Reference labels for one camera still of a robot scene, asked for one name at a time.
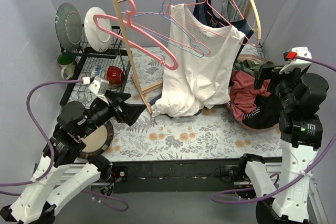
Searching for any red tank top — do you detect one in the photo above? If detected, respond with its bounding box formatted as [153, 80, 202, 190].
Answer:
[230, 71, 270, 122]

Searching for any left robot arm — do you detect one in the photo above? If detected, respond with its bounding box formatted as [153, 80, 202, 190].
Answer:
[1, 92, 146, 223]

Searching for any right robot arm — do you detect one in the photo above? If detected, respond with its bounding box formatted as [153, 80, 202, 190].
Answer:
[237, 66, 329, 223]

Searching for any cream wooden hanger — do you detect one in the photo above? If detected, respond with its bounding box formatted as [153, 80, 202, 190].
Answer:
[220, 0, 262, 41]

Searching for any white tank top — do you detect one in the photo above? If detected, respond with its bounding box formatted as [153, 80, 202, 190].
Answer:
[151, 4, 245, 118]

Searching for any grey tank top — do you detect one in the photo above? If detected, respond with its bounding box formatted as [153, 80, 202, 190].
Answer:
[221, 0, 249, 22]

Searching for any navy tank top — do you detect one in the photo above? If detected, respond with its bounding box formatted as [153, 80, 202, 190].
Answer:
[193, 0, 255, 49]

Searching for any thick pink plastic hanger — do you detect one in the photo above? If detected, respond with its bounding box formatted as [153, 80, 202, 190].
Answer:
[92, 0, 179, 72]

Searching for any pink hanger under white top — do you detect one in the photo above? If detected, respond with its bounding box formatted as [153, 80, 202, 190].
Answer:
[167, 0, 249, 46]

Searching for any green shirt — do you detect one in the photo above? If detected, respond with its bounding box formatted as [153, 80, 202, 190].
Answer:
[233, 59, 276, 76]

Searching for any brown laundry basket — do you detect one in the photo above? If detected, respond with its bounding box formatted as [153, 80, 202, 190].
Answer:
[227, 54, 281, 132]

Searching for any brown rimmed plate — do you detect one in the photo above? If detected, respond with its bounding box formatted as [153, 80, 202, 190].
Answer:
[77, 121, 114, 160]

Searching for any black and white garment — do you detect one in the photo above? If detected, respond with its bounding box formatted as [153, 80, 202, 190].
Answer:
[243, 94, 282, 130]

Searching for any red bowl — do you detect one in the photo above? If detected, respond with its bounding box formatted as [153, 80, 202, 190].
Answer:
[106, 66, 124, 86]

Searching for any blue white cup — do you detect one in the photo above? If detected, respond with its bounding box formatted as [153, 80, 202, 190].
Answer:
[90, 65, 105, 82]

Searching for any black dish rack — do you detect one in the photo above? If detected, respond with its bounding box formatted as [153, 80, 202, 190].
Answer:
[60, 33, 130, 108]

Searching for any green mug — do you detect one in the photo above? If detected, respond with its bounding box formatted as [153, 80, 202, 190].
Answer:
[57, 54, 76, 80]

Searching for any white plate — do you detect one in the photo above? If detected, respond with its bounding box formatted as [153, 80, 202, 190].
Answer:
[84, 7, 111, 52]

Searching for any floral table mat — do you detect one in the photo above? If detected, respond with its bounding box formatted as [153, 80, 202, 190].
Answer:
[52, 45, 286, 163]

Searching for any green patterned plate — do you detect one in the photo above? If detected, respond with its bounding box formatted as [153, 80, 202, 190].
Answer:
[55, 3, 82, 52]

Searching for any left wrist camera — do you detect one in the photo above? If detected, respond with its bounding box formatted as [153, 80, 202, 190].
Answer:
[88, 76, 109, 104]

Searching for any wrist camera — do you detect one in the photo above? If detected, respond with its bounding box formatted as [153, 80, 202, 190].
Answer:
[279, 47, 312, 74]
[88, 76, 109, 104]

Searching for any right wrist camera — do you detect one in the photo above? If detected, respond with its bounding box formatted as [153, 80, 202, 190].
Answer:
[279, 47, 312, 74]

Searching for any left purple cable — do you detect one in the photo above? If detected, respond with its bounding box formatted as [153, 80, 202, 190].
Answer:
[0, 78, 129, 212]

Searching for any purple cable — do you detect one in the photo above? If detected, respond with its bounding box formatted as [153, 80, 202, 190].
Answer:
[0, 78, 129, 212]
[211, 55, 336, 205]

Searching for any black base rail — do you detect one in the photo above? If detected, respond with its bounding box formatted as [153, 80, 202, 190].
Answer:
[112, 158, 252, 194]

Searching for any blue wire hanger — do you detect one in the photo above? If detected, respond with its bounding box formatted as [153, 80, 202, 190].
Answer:
[131, 0, 205, 58]

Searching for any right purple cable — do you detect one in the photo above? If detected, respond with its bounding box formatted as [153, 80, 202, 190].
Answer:
[211, 55, 336, 205]

